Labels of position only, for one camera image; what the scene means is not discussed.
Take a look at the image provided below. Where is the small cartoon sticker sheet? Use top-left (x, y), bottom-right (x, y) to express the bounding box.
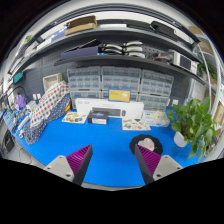
top-left (61, 111), bottom-right (89, 125)

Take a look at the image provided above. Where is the green plant in white pot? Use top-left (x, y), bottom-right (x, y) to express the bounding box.
top-left (166, 96), bottom-right (218, 163)

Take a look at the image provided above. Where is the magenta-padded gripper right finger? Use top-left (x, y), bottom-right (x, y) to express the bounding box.
top-left (133, 143), bottom-right (184, 185)

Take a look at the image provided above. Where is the large cartoon sticker sheet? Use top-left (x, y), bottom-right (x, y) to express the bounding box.
top-left (121, 118), bottom-right (152, 132)

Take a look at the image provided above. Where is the yellow cardboard box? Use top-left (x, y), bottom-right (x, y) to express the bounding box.
top-left (108, 87), bottom-right (132, 103)

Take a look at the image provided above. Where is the white wooden crate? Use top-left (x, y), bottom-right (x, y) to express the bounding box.
top-left (42, 72), bottom-right (64, 93)

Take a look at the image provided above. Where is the dark wall shelf unit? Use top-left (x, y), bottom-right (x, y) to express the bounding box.
top-left (8, 13), bottom-right (214, 88)

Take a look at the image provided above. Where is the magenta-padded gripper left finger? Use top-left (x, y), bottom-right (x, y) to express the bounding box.
top-left (44, 143), bottom-right (94, 187)

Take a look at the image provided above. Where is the long white keyboard box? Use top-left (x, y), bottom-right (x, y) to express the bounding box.
top-left (74, 97), bottom-right (145, 120)

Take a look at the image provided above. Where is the black cartoon-eyed mouse pad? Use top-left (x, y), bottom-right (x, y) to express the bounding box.
top-left (128, 133), bottom-right (164, 157)

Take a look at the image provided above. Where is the small black box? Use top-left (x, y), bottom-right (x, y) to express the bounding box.
top-left (87, 110), bottom-right (110, 126)

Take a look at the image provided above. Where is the white and blue glove box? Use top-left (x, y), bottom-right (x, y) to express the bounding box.
top-left (142, 109), bottom-right (171, 128)

